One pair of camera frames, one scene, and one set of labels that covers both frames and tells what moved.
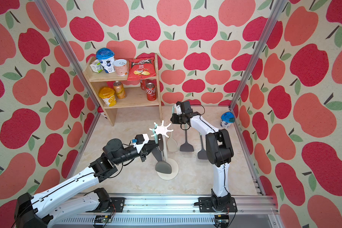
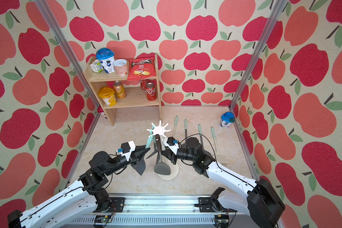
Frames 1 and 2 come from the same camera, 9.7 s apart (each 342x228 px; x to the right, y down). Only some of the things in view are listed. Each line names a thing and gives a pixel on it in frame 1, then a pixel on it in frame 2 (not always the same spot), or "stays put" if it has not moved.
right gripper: x=175 y=120 to x=170 y=154
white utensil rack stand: x=162 y=129 stays put
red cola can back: x=143 y=84 stays put
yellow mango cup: x=107 y=94 stays put
